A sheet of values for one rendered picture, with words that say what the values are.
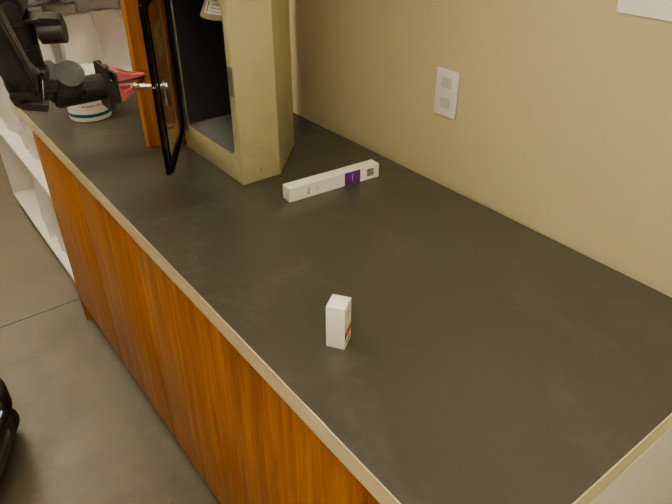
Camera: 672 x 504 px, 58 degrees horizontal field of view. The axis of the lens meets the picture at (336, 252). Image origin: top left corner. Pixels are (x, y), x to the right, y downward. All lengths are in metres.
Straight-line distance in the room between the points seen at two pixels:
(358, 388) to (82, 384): 1.65
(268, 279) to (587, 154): 0.68
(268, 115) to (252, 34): 0.20
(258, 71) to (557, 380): 0.94
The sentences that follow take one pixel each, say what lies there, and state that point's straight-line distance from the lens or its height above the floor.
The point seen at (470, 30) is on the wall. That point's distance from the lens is 1.46.
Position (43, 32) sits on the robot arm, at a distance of 1.71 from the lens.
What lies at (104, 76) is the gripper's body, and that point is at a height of 1.23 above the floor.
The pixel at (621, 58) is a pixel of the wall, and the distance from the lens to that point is 1.26.
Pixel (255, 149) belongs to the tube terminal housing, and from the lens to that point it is 1.53.
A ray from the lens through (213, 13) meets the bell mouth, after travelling 1.53.
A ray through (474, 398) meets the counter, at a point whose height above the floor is 0.94.
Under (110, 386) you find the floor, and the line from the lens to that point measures 2.43.
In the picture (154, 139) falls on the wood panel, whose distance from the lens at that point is 1.83.
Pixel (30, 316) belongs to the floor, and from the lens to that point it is 2.90.
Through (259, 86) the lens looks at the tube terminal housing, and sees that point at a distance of 1.49.
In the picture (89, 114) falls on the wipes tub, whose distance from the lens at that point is 2.07.
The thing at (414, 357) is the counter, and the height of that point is 0.94.
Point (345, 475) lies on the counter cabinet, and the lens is 1.01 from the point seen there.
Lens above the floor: 1.63
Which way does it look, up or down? 33 degrees down
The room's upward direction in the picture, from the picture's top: straight up
